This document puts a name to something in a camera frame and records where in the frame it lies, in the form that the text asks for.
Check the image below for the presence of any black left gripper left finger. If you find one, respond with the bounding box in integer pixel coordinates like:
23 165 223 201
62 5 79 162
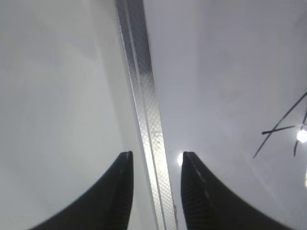
34 151 133 230

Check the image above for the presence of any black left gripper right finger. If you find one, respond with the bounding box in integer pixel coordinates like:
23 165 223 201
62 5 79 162
181 152 288 230

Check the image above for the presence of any white whiteboard with aluminium frame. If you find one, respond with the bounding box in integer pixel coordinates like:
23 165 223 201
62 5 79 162
115 0 307 230

